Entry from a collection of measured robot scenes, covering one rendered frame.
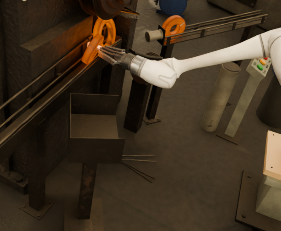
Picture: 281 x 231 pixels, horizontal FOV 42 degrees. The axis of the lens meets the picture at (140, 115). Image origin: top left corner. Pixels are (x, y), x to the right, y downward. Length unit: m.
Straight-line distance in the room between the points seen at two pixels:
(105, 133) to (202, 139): 1.14
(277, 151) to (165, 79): 0.80
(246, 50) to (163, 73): 0.37
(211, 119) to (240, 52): 1.04
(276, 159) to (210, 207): 0.47
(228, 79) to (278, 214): 0.85
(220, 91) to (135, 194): 0.87
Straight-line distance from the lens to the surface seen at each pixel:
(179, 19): 2.20
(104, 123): 1.59
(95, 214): 2.01
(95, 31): 1.84
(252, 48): 1.60
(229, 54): 1.62
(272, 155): 2.09
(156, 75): 1.64
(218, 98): 2.47
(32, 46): 1.54
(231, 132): 2.65
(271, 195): 2.16
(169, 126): 2.58
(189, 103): 2.84
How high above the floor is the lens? 1.67
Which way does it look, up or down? 40 degrees down
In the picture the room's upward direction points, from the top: 13 degrees clockwise
